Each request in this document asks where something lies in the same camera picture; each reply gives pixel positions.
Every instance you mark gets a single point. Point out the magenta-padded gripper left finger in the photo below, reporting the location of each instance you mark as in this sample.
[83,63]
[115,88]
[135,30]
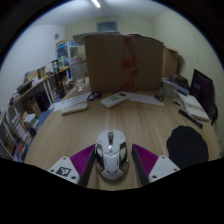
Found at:
[66,168]

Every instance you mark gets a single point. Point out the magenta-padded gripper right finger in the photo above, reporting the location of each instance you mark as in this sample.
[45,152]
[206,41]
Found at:
[160,166]

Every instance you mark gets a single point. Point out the white and silver computer mouse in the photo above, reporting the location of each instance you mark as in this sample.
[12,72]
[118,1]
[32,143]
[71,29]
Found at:
[111,156]

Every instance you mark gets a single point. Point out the black mouse pad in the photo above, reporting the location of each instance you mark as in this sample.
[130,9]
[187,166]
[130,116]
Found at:
[187,146]

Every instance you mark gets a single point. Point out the black marker pen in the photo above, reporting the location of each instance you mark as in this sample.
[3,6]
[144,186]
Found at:
[190,118]

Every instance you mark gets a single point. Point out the flat white box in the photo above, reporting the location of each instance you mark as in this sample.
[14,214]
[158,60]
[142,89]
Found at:
[74,108]

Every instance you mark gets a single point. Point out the small dark round object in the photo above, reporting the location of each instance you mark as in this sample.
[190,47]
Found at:
[159,97]

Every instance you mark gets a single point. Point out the open white notebook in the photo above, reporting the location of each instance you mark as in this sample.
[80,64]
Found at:
[196,107]

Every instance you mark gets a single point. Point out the cluttered shelf unit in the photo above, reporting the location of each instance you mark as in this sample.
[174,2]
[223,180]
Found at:
[25,110]

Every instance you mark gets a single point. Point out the blue book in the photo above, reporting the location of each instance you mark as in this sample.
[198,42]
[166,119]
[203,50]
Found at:
[176,87]

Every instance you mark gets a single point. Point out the clear plastic bottle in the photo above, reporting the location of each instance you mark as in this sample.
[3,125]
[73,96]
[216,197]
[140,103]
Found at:
[78,71]

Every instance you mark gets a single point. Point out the large brown cardboard box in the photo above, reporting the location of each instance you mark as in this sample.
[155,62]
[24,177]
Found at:
[106,63]

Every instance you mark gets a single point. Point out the blue and white carton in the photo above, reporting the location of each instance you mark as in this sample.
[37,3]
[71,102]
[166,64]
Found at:
[66,49]

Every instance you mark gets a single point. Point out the door with glass pane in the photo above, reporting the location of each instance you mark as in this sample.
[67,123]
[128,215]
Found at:
[107,26]

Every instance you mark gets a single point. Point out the ceiling tube light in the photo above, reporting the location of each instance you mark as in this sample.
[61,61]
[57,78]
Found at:
[96,3]

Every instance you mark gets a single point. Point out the round wall clock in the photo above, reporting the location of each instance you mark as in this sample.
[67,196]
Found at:
[56,36]

